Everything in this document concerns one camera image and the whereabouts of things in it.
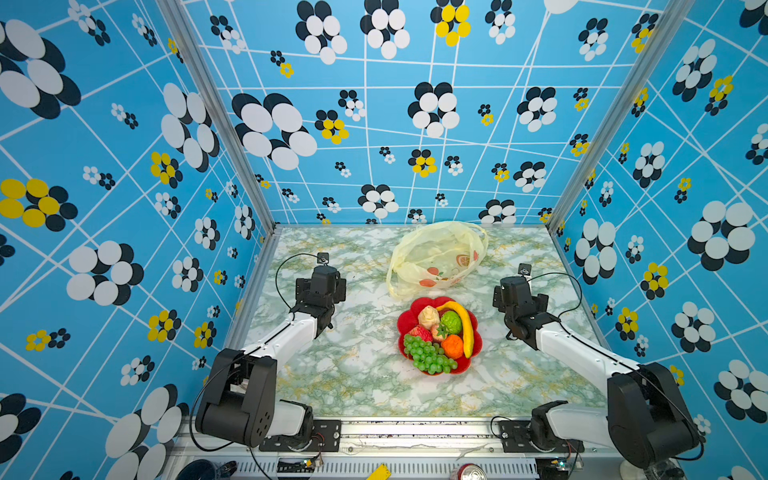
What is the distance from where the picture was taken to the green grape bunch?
0.78m

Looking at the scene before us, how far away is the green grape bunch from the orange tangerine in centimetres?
1

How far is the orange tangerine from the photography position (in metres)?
0.84
